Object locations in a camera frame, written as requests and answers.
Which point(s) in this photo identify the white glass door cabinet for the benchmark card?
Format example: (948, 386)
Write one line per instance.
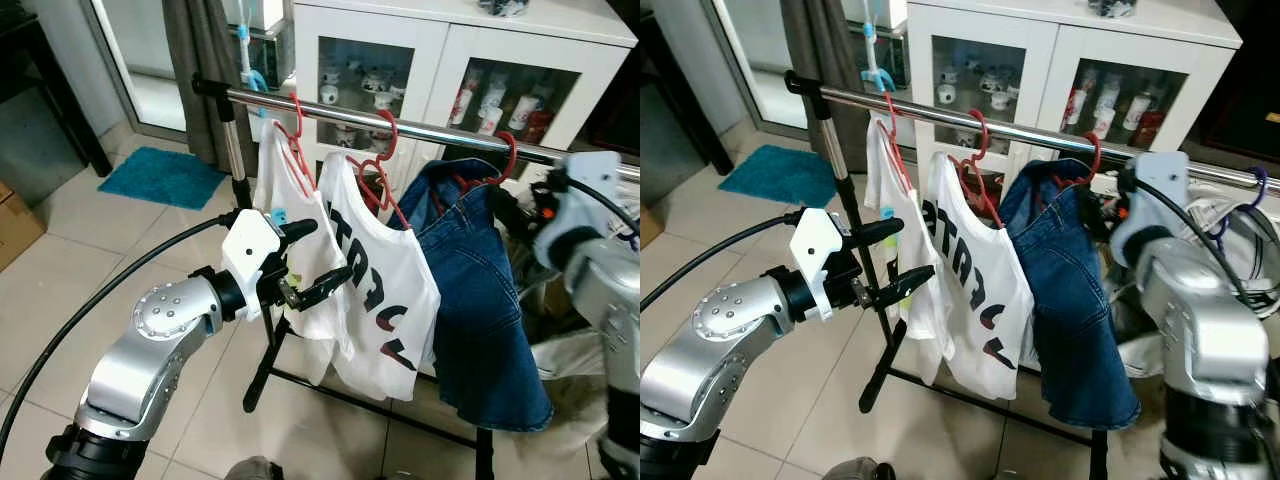
(440, 28)
(1060, 30)

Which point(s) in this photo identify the chrome and black clothes rack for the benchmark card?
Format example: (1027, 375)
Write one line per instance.
(1040, 136)
(340, 114)

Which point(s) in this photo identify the white and red bottle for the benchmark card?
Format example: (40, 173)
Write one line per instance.
(464, 105)
(1078, 105)

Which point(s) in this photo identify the grey robot left leg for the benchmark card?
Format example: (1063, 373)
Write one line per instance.
(850, 470)
(253, 470)

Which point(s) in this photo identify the white plastic bag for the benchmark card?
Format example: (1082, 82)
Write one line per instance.
(560, 355)
(1150, 355)

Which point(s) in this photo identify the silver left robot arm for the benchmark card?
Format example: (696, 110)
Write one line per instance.
(720, 330)
(150, 330)

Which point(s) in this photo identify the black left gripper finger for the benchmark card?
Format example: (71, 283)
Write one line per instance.
(300, 230)
(318, 288)
(900, 285)
(878, 232)

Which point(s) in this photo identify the light blue plastic hook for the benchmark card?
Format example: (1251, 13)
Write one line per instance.
(256, 80)
(878, 80)

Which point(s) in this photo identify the brown cardboard box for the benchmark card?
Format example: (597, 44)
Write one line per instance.
(15, 230)
(650, 228)

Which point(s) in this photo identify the glass sliding door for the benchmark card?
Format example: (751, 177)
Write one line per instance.
(150, 60)
(760, 60)

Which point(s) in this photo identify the teal floor mat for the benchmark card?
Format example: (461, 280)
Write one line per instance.
(160, 178)
(775, 175)

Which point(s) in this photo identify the plain white T-shirt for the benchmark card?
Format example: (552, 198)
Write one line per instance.
(280, 185)
(885, 190)

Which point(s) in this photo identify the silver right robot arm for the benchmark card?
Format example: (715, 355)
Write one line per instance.
(1200, 340)
(605, 295)

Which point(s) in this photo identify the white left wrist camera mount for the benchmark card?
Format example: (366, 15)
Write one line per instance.
(248, 250)
(815, 260)

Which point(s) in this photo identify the red box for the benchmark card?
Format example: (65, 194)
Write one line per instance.
(1155, 135)
(542, 130)

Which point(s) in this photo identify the white T-shirt with black print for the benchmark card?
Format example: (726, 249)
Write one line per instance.
(990, 330)
(400, 300)

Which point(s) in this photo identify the black desk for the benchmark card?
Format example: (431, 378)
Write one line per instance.
(30, 60)

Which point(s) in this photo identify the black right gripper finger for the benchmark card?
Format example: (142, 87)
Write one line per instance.
(505, 212)
(1092, 212)

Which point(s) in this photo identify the grey curtain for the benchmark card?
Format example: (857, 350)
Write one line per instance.
(200, 60)
(820, 50)

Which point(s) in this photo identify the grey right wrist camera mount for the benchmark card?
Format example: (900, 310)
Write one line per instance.
(1155, 200)
(585, 200)

